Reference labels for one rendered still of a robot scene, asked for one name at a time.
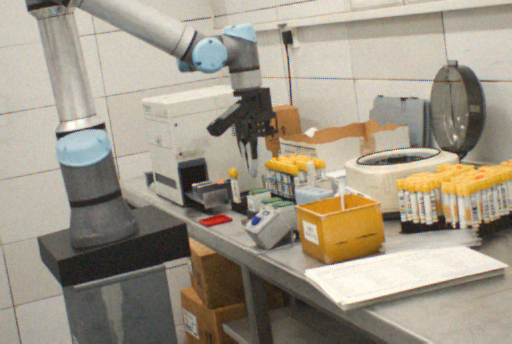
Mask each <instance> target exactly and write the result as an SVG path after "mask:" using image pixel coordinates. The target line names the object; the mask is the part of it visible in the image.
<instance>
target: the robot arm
mask: <svg viewBox="0 0 512 344"><path fill-rule="evenodd" d="M25 1H26V8H27V12H28V13H29V15H31V16H33V17H34V18H35V19H37V25H38V29H39V32H40V39H41V42H42V46H43V49H44V56H45V59H46V63H47V69H48V73H49V76H50V80H51V87H52V91H53V94H54V101H55V104H56V108H57V111H58V118H59V121H60V123H59V124H58V127H57V128H56V130H55V134H56V137H57V141H58V142H57V144H56V156H57V159H58V162H59V165H60V168H61V174H62V177H63V180H64V184H65V190H66V193H67V196H68V202H69V205H70V209H71V215H70V226H69V240H70V243H71V246H72V247H74V248H90V247H96V246H100V245H103V244H109V243H112V242H115V241H119V240H122V239H124V238H126V237H129V236H131V235H132V234H135V233H136V231H137V230H138V229H139V228H138V225H137V222H136V218H135V216H134V215H133V212H131V210H130V209H129V206H128V205H127V204H126V201H125V200H124V198H123V197H122V191H121V187H120V184H119V180H118V173H117V170H116V166H115V160H114V157H113V153H112V150H111V141H110V140H109V138H108V132H107V128H106V125H105V121H104V119H101V117H99V116H97V113H96V109H95V106H94V102H93V95H92V91H91V88H90V81H89V77H88V74H87V70H86V63H85V60H84V56H83V49H82V45H81V42H80V38H79V31H78V28H77V24H76V17H75V14H74V12H75V10H76V8H79V9H81V10H83V11H84V12H87V13H89V14H90V15H92V16H95V17H97V18H98V19H101V20H103V21H104V22H106V23H108V24H110V25H111V26H115V27H116V28H118V29H119V30H122V31H124V32H126V33H129V34H130V35H132V36H133V37H136V38H138V39H140V40H143V42H145V43H147V44H150V45H151V46H153V47H154V48H158V49H159V50H161V51H164V52H165V53H167V54H169V55H172V56H173V57H175V58H176V64H177V67H178V69H179V72H180V73H194V72H197V71H201V73H206V74H211V73H216V72H218V71H219V70H220V69H222V68H223V67H226V66H228V68H229V78H230V83H231V89H233V97H241V100H238V101H237V102H236V103H235V104H234V105H232V106H231V107H230V108H228V109H227V110H226V112H224V113H222V115H221V116H219V117H218V118H217V119H215V120H214V121H212V122H211V123H210V124H209V126H207V127H206V129H207V130H208V133H210V134H211V136H214V137H219V136H221V135H222V134H223V133H225V132H226V130H228V129H229V127H230V126H233V124H234V123H235V130H236V133H237V144H238V147H239V150H240V155H241V157H242V159H243V161H244V165H245V166H246V168H247V172H248V173H250V175H251V176H252V177H254V178H255V177H256V176H257V172H258V166H260V165H262V164H263V163H265V162H268V161H269V160H270V159H272V152H271V151H267V150H265V149H264V148H263V146H262V141H260V140H258V137H269V136H270V135H272V134H276V133H279V130H278V123H277V118H276V112H273V111H272V100H271V94H270V88H269V87H261V86H262V73H261V69H260V63H259V58H258V46H257V43H258V41H257V40H256V35H255V31H254V26H253V25H252V24H251V23H246V24H240V25H234V26H225V27H224V28H223V33H222V34H223V35H220V36H217V37H208V36H206V35H204V34H203V33H200V32H198V31H197V30H194V29H193V28H191V27H190V26H186V24H184V23H181V22H179V21H178V20H176V19H173V18H172V17H171V16H169V15H166V14H165V13H163V12H160V11H158V10H157V9H156V8H153V7H151V6H150V5H147V4H145V3H144V2H143V1H140V0H25ZM272 119H275V120H276V129H275V130H274V126H270V123H272Z"/></svg>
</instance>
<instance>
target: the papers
mask: <svg viewBox="0 0 512 344"><path fill-rule="evenodd" d="M444 247H450V248H444ZM444 247H437V248H433V249H426V250H421V251H416V252H398V253H394V254H388V255H380V256H376V257H373V258H368V259H360V260H356V261H351V262H344V263H340V264H335V265H331V266H323V267H319V268H315V269H312V270H305V271H306V272H307V273H305V275H306V276H307V279H306V280H308V282H309V283H311V284H312V285H313V286H314V287H316V288H317V289H318V290H319V291H321V292H322V293H323V295H326V297H327V298H330V300H331V301H332V302H334V303H335V304H336V305H337V306H339V307H340V309H343V310H344V311H346V310H349V309H356V308H359V307H363V306H366V305H373V304H376V303H380V302H387V301H390V300H394V299H397V298H404V297H408V296H411V295H414V294H421V293H425V292H428V291H435V290H438V289H441V288H445V287H452V286H455V285H458V284H465V283H469V282H472V281H476V280H483V279H486V278H490V277H493V276H500V275H503V274H504V269H503V267H507V266H508V265H506V264H504V263H502V262H499V261H497V260H496V259H494V258H490V257H488V256H487V255H483V254H481V253H480V252H477V251H473V250H471V249H469V248H465V247H451V246H444Z"/></svg>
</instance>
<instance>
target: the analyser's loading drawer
mask: <svg viewBox="0 0 512 344"><path fill-rule="evenodd" d="M192 187H193V189H191V190H188V191H183V192H184V196H186V197H187V198H191V199H193V200H194V201H197V202H200V203H202V204H204V208H205V209H208V208H212V207H215V206H219V205H226V204H229V199H228V194H227V189H222V190H219V188H218V183H214V184H212V182H211V180H209V181H206V182H202V183H198V184H192Z"/></svg>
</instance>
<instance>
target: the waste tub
mask: <svg viewBox="0 0 512 344"><path fill-rule="evenodd" d="M380 204H382V202H381V201H376V200H373V199H371V198H366V197H363V196H361V195H358V194H353V193H351V194H344V210H342V206H341V197H340V196H337V197H333V198H326V199H323V200H319V201H315V202H308V203H305V204H301V205H295V206H294V207H295V208H296V210H297V221H298V227H299V232H300V237H301V249H302V252H304V253H305V254H307V255H310V256H312V258H314V259H317V260H319V261H320V262H323V263H325V264H326V265H331V264H334V263H337V262H344V261H347V260H350V259H356V258H359V257H362V256H365V255H372V254H375V253H378V252H380V250H379V249H380V248H383V246H382V243H383V242H385V236H384V230H383V218H382V212H381V205H380Z"/></svg>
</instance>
